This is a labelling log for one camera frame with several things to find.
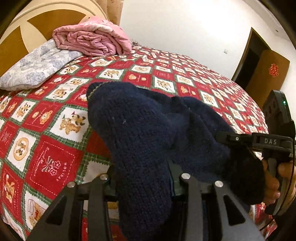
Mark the navy striped knit sweater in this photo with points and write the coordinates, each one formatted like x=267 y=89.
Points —
x=144 y=131

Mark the red checkered bear bedspread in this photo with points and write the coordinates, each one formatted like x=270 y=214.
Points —
x=46 y=140

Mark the beige floral curtain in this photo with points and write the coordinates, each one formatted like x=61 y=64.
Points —
x=112 y=8

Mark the cream and brown headboard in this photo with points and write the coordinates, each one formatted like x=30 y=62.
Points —
x=35 y=23

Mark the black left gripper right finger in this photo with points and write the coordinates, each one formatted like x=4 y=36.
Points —
x=204 y=211

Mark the brown wooden door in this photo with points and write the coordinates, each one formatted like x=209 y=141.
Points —
x=260 y=69

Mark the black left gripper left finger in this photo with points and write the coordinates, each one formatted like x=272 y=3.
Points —
x=62 y=220

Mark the right hand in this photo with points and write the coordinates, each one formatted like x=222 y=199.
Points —
x=272 y=185

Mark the folded pink quilt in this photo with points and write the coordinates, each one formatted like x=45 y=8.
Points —
x=95 y=37

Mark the grey floral pillow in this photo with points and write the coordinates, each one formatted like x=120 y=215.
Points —
x=36 y=67

